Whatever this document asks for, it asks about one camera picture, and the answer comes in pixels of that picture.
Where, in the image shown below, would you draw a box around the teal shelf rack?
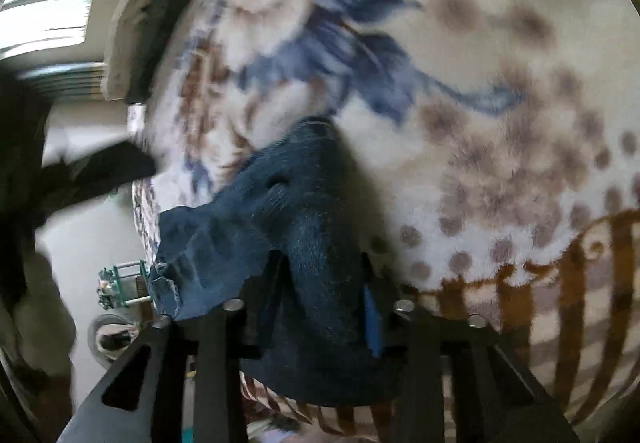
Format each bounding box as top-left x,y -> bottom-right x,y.
96,259 -> 152,312

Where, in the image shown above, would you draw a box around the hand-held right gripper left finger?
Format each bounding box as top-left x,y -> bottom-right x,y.
57,250 -> 287,443

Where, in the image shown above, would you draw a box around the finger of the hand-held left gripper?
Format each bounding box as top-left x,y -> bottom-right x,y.
42,142 -> 159,214

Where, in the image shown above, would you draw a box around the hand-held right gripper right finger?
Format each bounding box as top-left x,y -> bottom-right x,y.
359,252 -> 582,443

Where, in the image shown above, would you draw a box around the floral blanket bed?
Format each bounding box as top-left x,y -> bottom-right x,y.
125,0 -> 640,443

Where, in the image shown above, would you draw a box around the blue jeans pants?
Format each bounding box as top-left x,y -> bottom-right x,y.
147,117 -> 402,408

